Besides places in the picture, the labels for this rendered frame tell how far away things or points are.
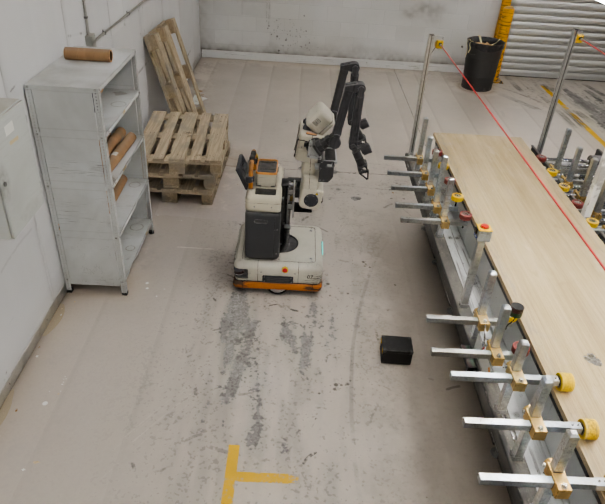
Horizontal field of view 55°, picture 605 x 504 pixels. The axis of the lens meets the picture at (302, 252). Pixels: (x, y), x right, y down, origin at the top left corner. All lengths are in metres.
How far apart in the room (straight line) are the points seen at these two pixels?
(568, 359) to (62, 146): 3.12
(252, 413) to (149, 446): 0.61
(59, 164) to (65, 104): 0.42
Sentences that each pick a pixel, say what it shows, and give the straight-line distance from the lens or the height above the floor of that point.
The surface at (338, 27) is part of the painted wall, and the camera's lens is 9.99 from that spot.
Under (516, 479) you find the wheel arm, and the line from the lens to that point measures 2.32.
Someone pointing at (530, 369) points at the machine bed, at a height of 0.75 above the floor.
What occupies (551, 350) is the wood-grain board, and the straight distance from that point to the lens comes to 2.99.
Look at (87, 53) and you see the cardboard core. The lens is 4.29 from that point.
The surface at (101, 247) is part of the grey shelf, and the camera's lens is 4.29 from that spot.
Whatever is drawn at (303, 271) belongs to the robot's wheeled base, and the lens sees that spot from 4.26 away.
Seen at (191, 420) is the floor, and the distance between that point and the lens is 3.57.
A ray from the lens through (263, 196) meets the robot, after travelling 4.01.
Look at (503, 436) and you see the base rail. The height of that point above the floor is 0.70.
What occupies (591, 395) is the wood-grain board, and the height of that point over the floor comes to 0.90.
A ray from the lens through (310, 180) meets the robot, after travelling 4.10.
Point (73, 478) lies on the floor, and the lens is 3.45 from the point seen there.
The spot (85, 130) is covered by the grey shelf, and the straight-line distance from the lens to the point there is 3.89.
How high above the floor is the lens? 2.72
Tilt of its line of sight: 34 degrees down
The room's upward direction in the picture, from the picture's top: 4 degrees clockwise
